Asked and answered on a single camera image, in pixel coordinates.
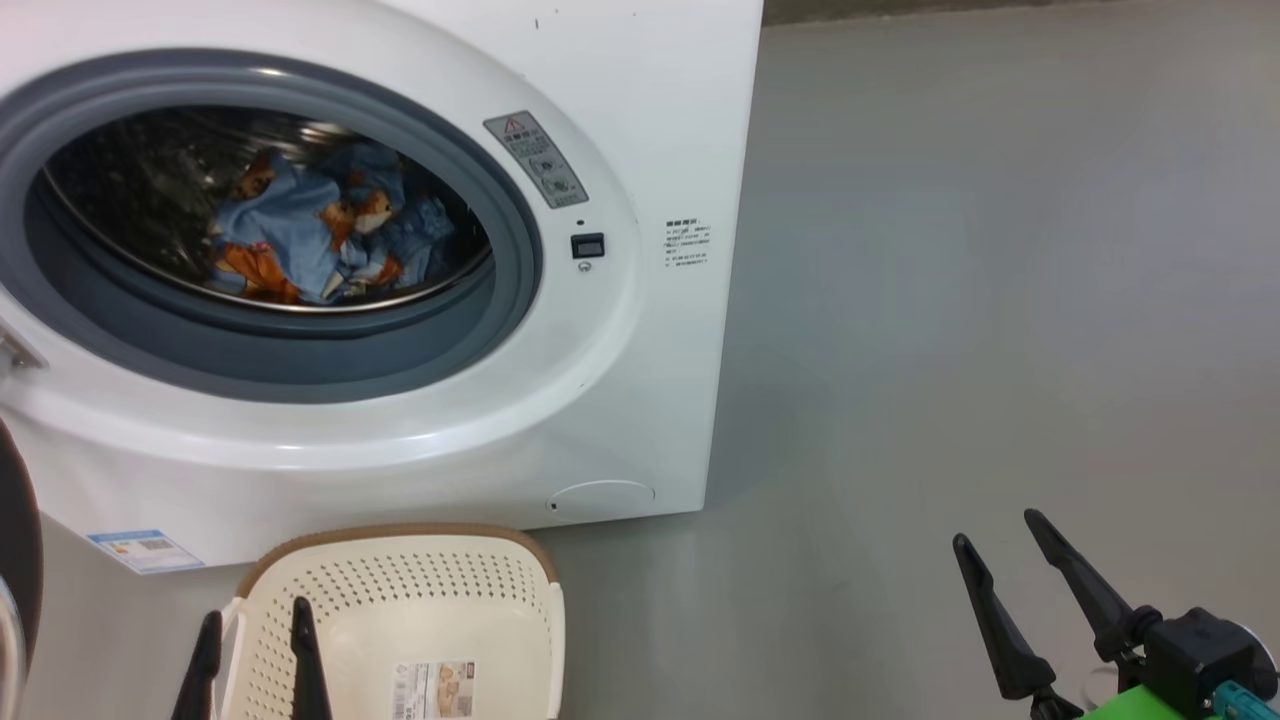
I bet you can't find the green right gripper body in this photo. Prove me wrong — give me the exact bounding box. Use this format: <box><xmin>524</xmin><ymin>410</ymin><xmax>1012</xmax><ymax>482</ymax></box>
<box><xmin>1030</xmin><ymin>608</ymin><xmax>1280</xmax><ymax>720</ymax></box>

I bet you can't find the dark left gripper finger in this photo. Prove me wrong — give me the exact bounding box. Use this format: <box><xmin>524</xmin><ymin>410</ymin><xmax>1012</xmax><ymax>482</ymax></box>
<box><xmin>290</xmin><ymin>597</ymin><xmax>334</xmax><ymax>720</ymax></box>
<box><xmin>170</xmin><ymin>610</ymin><xmax>224</xmax><ymax>720</ymax></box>

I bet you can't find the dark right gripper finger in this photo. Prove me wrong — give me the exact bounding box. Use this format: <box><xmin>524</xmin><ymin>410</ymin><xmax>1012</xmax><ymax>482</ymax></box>
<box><xmin>1023</xmin><ymin>508</ymin><xmax>1163</xmax><ymax>663</ymax></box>
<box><xmin>952</xmin><ymin>533</ymin><xmax>1058</xmax><ymax>701</ymax></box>

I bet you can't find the black round glass washer door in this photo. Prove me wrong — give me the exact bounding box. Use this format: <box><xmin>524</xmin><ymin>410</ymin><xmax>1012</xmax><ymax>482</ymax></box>
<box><xmin>0</xmin><ymin>420</ymin><xmax>45</xmax><ymax>720</ymax></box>

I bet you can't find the blue garment orange print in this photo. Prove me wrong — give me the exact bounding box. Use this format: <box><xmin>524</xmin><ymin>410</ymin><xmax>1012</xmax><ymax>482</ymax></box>
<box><xmin>205</xmin><ymin>150</ymin><xmax>401</xmax><ymax>306</ymax></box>
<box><xmin>335</xmin><ymin>140</ymin><xmax>459</xmax><ymax>291</ymax></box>

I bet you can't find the metal door hinge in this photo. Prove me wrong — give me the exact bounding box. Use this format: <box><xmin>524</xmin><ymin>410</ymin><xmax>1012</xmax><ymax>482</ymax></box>
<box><xmin>0</xmin><ymin>325</ymin><xmax>49</xmax><ymax>373</ymax></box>

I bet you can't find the white front-load washing machine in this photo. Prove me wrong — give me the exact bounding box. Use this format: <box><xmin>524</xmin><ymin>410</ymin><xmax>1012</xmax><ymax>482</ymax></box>
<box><xmin>0</xmin><ymin>0</ymin><xmax>765</xmax><ymax>576</ymax></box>

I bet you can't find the washing machine drum opening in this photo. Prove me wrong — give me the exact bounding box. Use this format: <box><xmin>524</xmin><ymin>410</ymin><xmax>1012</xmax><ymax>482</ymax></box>
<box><xmin>40</xmin><ymin>105</ymin><xmax>494</xmax><ymax>313</ymax></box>

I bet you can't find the cream perforated laundry basket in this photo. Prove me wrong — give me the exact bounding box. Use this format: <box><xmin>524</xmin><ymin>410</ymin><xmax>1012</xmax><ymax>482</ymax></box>
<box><xmin>215</xmin><ymin>523</ymin><xmax>567</xmax><ymax>720</ymax></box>

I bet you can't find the basket product label sticker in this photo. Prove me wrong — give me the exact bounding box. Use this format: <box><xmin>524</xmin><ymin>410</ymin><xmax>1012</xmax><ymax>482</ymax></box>
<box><xmin>390</xmin><ymin>659</ymin><xmax>477</xmax><ymax>720</ymax></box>

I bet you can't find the blue energy label sticker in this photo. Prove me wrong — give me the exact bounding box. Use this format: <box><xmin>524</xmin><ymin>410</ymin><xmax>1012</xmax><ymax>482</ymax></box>
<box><xmin>86</xmin><ymin>529</ymin><xmax>206</xmax><ymax>575</ymax></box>

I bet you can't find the round white filter cover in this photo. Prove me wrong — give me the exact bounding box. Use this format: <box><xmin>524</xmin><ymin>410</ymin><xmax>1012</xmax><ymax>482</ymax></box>
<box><xmin>546</xmin><ymin>480</ymin><xmax>656</xmax><ymax>519</ymax></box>

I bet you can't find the grey warning label sticker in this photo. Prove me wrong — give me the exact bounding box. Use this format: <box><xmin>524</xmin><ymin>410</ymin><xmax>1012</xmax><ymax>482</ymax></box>
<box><xmin>483</xmin><ymin>110</ymin><xmax>589</xmax><ymax>210</ymax></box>

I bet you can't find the teal cable connector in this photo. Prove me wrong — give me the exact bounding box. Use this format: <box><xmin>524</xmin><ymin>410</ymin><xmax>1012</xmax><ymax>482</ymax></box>
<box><xmin>1215</xmin><ymin>680</ymin><xmax>1280</xmax><ymax>720</ymax></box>

